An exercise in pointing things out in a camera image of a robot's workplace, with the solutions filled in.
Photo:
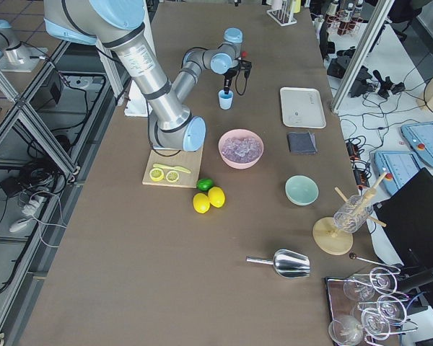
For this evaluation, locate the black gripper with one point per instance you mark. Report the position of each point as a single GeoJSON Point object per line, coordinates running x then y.
{"type": "Point", "coordinates": [229, 76]}

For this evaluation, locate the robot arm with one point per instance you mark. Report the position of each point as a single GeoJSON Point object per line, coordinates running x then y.
{"type": "Point", "coordinates": [119, 26]}
{"type": "Point", "coordinates": [15, 56]}

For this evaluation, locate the blue plastic cup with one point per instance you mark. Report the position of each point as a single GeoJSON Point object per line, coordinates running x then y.
{"type": "Point", "coordinates": [225, 99]}

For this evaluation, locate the pile of clear ice cubes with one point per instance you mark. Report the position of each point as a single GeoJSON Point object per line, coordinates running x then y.
{"type": "Point", "coordinates": [241, 150]}

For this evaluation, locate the wooden cup stand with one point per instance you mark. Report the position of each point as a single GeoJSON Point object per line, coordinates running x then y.
{"type": "Point", "coordinates": [329, 238]}

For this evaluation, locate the steel ice scoop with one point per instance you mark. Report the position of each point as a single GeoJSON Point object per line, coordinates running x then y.
{"type": "Point", "coordinates": [286, 263]}

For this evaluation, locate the pink bowl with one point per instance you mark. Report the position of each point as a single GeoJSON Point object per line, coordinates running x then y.
{"type": "Point", "coordinates": [239, 133]}

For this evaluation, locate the cream rabbit tray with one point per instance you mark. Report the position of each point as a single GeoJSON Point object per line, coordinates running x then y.
{"type": "Point", "coordinates": [301, 108]}

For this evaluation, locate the grey folded cloth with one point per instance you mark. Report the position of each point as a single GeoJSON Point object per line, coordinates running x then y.
{"type": "Point", "coordinates": [302, 143]}

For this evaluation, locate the bamboo cutting board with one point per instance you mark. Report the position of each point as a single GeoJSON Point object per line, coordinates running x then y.
{"type": "Point", "coordinates": [188, 159]}

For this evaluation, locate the yellow plastic knife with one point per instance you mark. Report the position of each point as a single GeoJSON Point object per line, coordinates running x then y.
{"type": "Point", "coordinates": [177, 168]}

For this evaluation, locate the green lime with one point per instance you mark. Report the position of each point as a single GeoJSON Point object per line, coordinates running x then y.
{"type": "Point", "coordinates": [205, 184]}

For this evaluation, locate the black gripper parts pile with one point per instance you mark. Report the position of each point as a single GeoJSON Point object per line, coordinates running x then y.
{"type": "Point", "coordinates": [365, 82]}

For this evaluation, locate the yellow lemon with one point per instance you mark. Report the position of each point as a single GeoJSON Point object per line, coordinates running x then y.
{"type": "Point", "coordinates": [216, 197]}
{"type": "Point", "coordinates": [201, 203]}

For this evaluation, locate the green bowl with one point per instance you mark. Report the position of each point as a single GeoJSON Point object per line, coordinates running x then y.
{"type": "Point", "coordinates": [301, 190]}

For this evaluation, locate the glass on wooden stand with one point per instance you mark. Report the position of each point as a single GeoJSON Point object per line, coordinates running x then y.
{"type": "Point", "coordinates": [352, 214]}

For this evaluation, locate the blue teach pendant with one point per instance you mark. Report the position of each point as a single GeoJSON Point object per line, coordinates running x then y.
{"type": "Point", "coordinates": [399, 166]}
{"type": "Point", "coordinates": [420, 138]}

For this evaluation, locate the black monitor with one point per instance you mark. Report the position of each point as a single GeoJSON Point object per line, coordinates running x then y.
{"type": "Point", "coordinates": [408, 215]}

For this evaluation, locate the wine glass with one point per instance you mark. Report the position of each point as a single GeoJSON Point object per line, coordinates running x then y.
{"type": "Point", "coordinates": [345, 330]}
{"type": "Point", "coordinates": [358, 288]}
{"type": "Point", "coordinates": [391, 309]}

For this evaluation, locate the white wire cup rack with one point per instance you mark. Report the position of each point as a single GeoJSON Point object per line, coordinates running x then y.
{"type": "Point", "coordinates": [282, 12]}

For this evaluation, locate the copper wire glass rack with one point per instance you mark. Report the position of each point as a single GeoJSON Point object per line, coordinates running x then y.
{"type": "Point", "coordinates": [344, 22]}

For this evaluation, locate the aluminium frame post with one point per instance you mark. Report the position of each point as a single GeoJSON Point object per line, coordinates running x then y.
{"type": "Point", "coordinates": [374, 25]}

